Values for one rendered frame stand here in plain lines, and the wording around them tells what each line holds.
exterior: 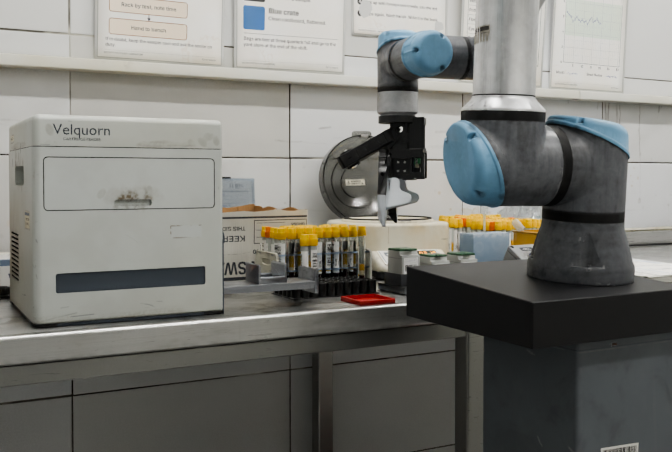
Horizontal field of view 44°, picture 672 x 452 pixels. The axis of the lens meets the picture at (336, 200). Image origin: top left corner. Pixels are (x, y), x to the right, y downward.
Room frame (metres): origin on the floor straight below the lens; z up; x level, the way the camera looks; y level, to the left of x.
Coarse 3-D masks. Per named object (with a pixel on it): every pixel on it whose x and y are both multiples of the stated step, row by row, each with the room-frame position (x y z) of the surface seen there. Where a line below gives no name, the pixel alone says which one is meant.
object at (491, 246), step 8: (480, 232) 1.70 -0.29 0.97; (488, 232) 1.70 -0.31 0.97; (496, 232) 1.70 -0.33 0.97; (504, 232) 1.70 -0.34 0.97; (464, 240) 1.66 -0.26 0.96; (472, 240) 1.65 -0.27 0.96; (480, 240) 1.65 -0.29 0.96; (488, 240) 1.67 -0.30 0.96; (496, 240) 1.68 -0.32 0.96; (504, 240) 1.69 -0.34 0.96; (464, 248) 1.66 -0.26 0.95; (472, 248) 1.65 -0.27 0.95; (480, 248) 1.65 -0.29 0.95; (488, 248) 1.67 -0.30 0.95; (496, 248) 1.68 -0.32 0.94; (504, 248) 1.69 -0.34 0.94; (480, 256) 1.65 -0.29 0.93; (488, 256) 1.67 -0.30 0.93; (496, 256) 1.68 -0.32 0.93
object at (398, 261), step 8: (392, 256) 1.54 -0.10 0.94; (400, 256) 1.52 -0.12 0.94; (408, 256) 1.52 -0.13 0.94; (416, 256) 1.53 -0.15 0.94; (392, 264) 1.54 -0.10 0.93; (400, 264) 1.52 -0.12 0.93; (408, 264) 1.52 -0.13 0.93; (416, 264) 1.53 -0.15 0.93; (392, 272) 1.54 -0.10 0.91; (400, 272) 1.52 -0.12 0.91
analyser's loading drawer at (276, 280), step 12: (252, 264) 1.36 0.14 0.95; (276, 264) 1.39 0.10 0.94; (252, 276) 1.36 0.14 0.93; (264, 276) 1.40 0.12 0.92; (276, 276) 1.35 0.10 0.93; (300, 276) 1.43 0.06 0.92; (312, 276) 1.39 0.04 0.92; (228, 288) 1.31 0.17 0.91; (240, 288) 1.32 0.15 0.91; (252, 288) 1.33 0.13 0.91; (264, 288) 1.34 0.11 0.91; (276, 288) 1.35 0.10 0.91; (288, 288) 1.36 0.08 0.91; (300, 288) 1.37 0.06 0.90; (312, 288) 1.39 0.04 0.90
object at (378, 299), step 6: (366, 294) 1.45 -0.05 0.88; (372, 294) 1.46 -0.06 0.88; (342, 300) 1.43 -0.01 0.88; (348, 300) 1.41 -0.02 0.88; (354, 300) 1.39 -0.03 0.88; (360, 300) 1.42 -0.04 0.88; (366, 300) 1.38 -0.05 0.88; (372, 300) 1.38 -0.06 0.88; (378, 300) 1.39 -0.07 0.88; (384, 300) 1.39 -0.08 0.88; (390, 300) 1.40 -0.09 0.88
